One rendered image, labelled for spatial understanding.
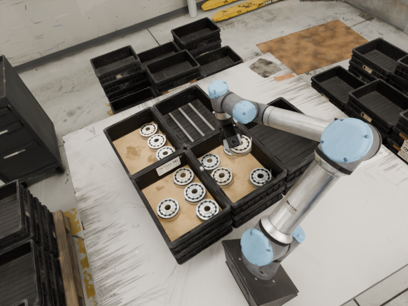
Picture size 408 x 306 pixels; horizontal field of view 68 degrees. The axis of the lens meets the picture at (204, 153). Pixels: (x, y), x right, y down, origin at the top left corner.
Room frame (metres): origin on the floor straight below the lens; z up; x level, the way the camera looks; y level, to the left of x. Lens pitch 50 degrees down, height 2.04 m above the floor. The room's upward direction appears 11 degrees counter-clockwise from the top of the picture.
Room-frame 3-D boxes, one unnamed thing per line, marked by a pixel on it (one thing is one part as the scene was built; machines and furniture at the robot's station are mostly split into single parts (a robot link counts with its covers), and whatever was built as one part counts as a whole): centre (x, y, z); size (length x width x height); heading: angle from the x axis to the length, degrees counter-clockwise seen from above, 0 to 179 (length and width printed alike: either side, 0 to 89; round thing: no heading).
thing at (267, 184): (0.85, -0.13, 0.92); 0.40 x 0.30 x 0.02; 23
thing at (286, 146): (0.97, -0.41, 0.87); 0.40 x 0.30 x 0.11; 23
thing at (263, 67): (1.79, -0.55, 0.71); 0.22 x 0.19 x 0.01; 17
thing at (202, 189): (0.77, 0.08, 0.86); 0.10 x 0.10 x 0.01
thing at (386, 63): (1.94, -1.58, 0.31); 0.40 x 0.30 x 0.34; 17
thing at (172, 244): (0.74, 0.15, 0.92); 0.40 x 0.30 x 0.02; 23
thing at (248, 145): (0.87, -0.17, 1.01); 0.10 x 0.10 x 0.01
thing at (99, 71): (2.48, 0.62, 0.37); 0.40 x 0.30 x 0.45; 107
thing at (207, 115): (1.22, 0.02, 0.87); 0.40 x 0.30 x 0.11; 23
